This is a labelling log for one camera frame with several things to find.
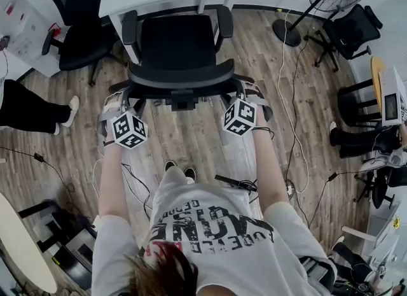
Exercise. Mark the person's left forearm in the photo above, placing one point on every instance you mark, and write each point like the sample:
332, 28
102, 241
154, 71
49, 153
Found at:
111, 180

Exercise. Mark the person's black shoe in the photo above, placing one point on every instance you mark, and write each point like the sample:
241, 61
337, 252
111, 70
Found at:
190, 173
170, 165

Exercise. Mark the white box device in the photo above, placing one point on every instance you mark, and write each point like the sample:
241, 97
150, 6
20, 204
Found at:
390, 97

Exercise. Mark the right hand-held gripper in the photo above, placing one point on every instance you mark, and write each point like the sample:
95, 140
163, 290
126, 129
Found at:
241, 116

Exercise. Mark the black flat floor device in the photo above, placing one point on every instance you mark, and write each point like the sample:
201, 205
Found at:
235, 182

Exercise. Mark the black mesh office chair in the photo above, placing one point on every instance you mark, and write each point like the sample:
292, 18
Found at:
79, 49

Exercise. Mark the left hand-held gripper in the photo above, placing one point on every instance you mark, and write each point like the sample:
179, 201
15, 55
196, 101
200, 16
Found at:
129, 129

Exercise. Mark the person's black left shoe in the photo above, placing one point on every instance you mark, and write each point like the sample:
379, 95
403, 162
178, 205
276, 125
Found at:
170, 165

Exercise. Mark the person's black right shoe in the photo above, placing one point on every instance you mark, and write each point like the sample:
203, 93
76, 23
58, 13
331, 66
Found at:
190, 173

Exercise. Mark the black armrest office chair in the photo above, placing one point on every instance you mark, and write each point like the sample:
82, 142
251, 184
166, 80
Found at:
353, 30

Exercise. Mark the clear plastic storage box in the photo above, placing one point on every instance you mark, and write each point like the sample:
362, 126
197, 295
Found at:
25, 30

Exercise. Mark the round yellow table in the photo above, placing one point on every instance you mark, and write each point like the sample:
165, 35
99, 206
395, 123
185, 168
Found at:
377, 75

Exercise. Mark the black power adapter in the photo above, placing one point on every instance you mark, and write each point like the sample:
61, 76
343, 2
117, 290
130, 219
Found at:
332, 176

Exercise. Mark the black frame chair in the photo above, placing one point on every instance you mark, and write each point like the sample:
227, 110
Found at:
54, 224

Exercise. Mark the black stool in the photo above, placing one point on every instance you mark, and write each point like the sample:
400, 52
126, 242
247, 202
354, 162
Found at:
356, 103

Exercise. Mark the round white table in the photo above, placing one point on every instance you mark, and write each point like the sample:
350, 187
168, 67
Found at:
22, 243

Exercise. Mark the person's right forearm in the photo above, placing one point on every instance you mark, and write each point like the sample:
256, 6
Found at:
267, 167

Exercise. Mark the grey printed t-shirt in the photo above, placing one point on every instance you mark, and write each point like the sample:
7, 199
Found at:
222, 243

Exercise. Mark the white power strip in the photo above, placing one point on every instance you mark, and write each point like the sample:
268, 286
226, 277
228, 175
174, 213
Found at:
290, 189

